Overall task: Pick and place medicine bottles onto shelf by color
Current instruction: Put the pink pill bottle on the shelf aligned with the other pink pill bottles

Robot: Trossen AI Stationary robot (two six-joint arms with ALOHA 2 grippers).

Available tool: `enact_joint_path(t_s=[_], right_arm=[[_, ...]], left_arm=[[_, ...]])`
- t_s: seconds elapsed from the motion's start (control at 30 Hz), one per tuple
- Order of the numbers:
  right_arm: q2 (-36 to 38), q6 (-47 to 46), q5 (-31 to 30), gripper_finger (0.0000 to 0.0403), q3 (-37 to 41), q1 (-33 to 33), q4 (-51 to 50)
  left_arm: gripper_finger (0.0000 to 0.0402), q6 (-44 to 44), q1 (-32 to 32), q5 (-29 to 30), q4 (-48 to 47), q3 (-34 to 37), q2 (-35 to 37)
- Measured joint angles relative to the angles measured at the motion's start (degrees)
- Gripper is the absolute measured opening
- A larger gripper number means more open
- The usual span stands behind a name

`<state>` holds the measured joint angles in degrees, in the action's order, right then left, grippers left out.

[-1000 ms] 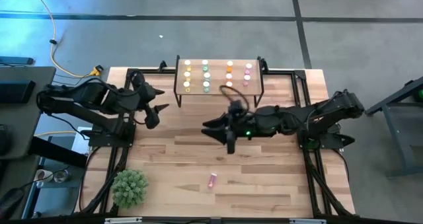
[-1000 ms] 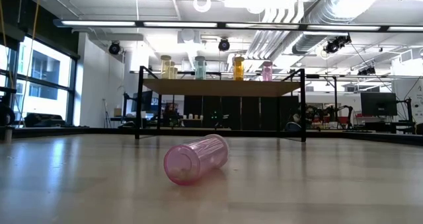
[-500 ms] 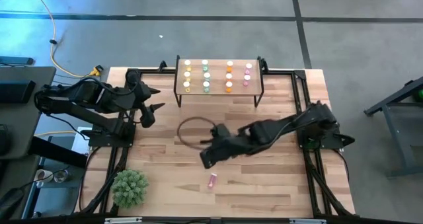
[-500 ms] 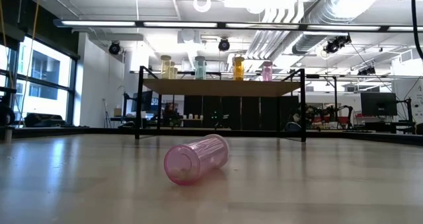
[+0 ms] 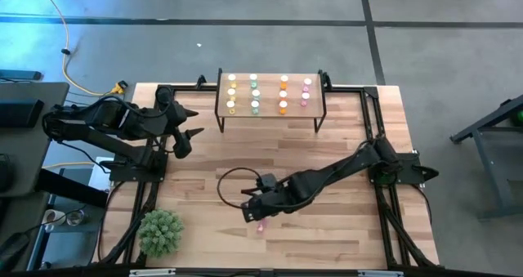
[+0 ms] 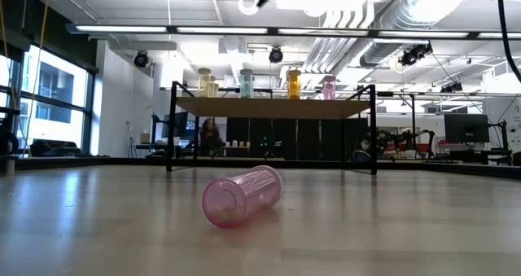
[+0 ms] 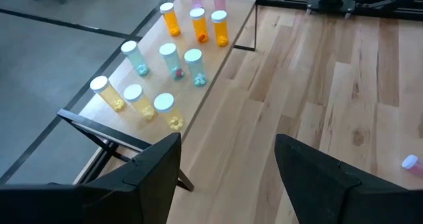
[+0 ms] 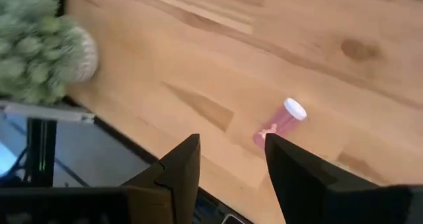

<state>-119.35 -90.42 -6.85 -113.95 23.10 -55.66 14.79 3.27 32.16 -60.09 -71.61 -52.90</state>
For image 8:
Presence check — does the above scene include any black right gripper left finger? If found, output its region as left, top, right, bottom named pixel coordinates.
left=122, top=133, right=202, bottom=224

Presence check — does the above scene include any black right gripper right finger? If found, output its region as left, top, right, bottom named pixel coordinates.
left=264, top=133, right=394, bottom=224

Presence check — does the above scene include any pink medicine bottle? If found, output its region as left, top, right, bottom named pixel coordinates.
left=252, top=97, right=308, bottom=149

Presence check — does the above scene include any white woven plant pot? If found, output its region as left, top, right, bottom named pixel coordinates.
left=71, top=27, right=99, bottom=83

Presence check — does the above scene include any green bushy plant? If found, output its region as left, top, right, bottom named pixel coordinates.
left=0, top=0, right=87, bottom=105

